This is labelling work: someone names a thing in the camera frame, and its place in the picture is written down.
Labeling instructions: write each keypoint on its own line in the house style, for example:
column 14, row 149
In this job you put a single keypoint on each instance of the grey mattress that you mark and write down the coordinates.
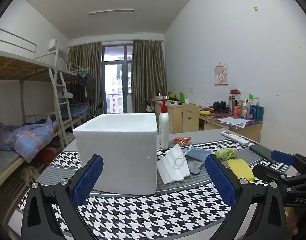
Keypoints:
column 2, row 158

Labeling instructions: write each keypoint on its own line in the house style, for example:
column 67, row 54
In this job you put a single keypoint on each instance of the white paper tissue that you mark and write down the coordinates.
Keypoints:
column 168, row 170

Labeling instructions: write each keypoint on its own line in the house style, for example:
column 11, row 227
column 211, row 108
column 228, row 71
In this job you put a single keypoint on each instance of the cartoon wall poster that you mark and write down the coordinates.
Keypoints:
column 221, row 74

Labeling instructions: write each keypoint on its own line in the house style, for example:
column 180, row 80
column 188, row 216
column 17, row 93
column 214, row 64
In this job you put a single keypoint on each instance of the wooden smiley chair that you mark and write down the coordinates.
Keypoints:
column 190, row 117

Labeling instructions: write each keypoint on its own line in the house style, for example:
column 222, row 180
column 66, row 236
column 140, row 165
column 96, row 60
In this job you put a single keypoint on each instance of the steel thermos flask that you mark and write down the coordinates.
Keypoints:
column 231, row 105

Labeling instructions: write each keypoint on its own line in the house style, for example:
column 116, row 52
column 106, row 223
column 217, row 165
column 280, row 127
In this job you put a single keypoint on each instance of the green bottle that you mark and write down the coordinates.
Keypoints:
column 182, row 97

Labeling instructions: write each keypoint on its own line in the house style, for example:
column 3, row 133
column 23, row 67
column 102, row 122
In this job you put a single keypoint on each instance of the green plastic bag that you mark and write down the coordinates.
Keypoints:
column 224, row 153

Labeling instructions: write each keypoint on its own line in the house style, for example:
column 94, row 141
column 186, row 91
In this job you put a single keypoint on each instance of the blue plaid bedsheet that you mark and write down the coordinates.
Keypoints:
column 76, row 110

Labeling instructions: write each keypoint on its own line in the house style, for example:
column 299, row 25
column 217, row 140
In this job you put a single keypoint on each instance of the red snack packet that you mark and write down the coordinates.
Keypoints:
column 183, row 140

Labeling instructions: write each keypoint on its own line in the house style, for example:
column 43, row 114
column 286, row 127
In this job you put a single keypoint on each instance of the grey sock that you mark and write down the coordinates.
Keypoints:
column 195, row 167

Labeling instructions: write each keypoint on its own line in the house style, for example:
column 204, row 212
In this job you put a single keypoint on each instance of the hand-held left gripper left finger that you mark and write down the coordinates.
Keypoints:
column 89, row 180

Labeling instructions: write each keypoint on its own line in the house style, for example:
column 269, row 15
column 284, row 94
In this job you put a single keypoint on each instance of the blue plaid quilt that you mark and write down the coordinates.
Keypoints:
column 25, row 137

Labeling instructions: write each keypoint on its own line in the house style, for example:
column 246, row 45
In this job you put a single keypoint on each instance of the black folding chair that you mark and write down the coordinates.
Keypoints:
column 148, row 106
column 100, row 108

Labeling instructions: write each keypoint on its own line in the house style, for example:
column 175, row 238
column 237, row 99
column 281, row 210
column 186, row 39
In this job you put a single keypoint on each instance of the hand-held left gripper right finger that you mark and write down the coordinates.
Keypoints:
column 220, row 180

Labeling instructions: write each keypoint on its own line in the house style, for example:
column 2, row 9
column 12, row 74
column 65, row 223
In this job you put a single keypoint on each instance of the yellow foam net sleeve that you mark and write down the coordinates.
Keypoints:
column 240, row 170

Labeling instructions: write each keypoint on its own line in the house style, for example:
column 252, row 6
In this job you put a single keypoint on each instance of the yellow packet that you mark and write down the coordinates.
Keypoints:
column 205, row 113

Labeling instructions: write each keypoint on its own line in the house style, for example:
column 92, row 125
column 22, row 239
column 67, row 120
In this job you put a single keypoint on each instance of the white air conditioner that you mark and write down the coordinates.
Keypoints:
column 54, row 45

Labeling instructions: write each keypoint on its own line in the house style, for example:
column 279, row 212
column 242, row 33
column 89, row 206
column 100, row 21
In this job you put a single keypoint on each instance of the glass balcony door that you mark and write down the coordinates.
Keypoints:
column 117, row 55

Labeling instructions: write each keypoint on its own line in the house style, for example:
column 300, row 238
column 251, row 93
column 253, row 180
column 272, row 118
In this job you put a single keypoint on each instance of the white bed ladder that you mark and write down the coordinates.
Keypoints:
column 58, row 105

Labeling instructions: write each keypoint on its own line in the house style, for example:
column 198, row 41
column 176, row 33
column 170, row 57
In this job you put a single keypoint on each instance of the blue face mask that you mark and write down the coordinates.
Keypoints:
column 199, row 153

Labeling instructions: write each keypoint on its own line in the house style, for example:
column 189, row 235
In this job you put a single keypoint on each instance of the ceiling tube light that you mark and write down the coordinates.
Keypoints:
column 111, row 12

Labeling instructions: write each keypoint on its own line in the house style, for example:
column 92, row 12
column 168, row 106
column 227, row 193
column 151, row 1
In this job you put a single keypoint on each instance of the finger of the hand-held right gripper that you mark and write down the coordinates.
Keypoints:
column 283, row 157
column 268, row 171

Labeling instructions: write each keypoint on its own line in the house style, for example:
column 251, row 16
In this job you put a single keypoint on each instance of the dark phone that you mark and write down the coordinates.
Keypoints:
column 259, row 151

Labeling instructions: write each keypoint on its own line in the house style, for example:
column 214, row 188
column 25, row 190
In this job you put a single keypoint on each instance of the white metal bunk bed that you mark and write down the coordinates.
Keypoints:
column 30, row 63
column 72, row 73

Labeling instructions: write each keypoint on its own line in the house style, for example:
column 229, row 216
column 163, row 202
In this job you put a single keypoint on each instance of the white remote control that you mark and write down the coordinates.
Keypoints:
column 234, row 137

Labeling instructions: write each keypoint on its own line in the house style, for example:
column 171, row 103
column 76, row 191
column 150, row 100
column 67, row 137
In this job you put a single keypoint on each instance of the olive cloth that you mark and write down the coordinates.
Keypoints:
column 29, row 173

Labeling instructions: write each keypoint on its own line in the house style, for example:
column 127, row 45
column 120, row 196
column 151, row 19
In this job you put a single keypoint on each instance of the dark hanging clothes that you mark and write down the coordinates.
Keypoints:
column 84, row 85

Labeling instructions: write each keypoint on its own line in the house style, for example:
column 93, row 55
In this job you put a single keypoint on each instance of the printed paper sheets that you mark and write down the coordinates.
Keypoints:
column 234, row 122

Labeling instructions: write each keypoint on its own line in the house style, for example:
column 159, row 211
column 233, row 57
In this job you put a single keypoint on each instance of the cluster of toiletry bottles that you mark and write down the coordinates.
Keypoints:
column 250, row 110

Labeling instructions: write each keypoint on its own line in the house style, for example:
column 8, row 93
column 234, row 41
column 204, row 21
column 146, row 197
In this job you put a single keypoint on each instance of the red bag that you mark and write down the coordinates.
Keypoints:
column 49, row 155

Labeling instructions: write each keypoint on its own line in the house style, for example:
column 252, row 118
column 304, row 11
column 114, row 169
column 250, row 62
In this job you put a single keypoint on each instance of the white pump bottle red cap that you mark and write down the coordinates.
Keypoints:
column 164, row 130

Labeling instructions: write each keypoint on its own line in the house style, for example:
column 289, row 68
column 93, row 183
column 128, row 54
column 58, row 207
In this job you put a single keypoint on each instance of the white foam box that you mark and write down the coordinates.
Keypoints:
column 117, row 155

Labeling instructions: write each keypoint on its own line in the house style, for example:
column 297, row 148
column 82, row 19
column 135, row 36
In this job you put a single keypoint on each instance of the black headphones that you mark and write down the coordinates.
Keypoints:
column 220, row 106

